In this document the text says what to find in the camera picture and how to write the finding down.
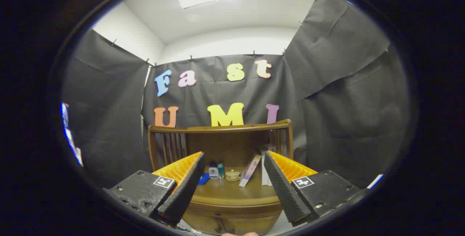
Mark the purple cover book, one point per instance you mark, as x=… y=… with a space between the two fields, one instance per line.
x=250 y=170

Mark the beige lidded tea cup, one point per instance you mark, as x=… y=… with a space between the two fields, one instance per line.
x=233 y=175

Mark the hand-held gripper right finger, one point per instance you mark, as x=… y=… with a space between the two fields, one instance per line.
x=285 y=188

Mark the teal glass bottle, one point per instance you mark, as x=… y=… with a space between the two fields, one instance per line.
x=221 y=171

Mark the wooden cabinet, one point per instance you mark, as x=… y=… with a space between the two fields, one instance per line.
x=225 y=145

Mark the white appliance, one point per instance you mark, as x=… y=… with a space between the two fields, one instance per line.
x=375 y=181

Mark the wooden drawer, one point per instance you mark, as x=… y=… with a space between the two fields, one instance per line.
x=232 y=225

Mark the white bottle blue cap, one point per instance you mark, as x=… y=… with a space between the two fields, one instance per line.
x=213 y=172

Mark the blue folded cloth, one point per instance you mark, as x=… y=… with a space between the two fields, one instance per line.
x=203 y=179

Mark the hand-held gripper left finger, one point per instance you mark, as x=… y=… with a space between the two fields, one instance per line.
x=187 y=188

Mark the wooden countertop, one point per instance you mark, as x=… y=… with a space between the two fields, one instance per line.
x=232 y=192

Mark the white cover book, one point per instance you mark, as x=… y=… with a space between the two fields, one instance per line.
x=269 y=176

